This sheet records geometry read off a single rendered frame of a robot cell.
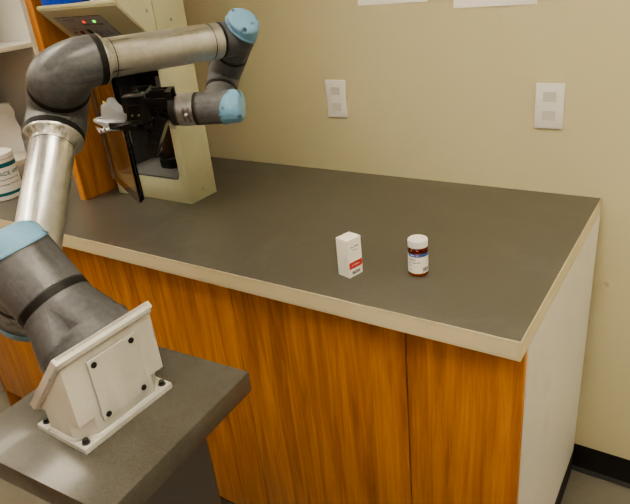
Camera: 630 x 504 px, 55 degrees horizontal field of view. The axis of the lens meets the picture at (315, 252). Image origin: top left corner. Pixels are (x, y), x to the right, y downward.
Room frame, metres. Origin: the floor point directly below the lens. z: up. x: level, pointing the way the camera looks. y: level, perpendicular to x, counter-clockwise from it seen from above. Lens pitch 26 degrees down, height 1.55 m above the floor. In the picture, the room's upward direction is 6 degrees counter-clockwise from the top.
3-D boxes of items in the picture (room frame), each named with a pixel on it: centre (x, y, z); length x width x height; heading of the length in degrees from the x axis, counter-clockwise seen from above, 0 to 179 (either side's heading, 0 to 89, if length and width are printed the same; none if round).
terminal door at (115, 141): (1.72, 0.53, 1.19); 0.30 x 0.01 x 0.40; 28
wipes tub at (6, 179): (1.97, 1.02, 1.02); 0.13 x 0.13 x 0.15
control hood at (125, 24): (1.73, 0.51, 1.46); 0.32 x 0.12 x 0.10; 54
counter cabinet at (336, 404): (1.73, 0.29, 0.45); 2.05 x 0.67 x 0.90; 54
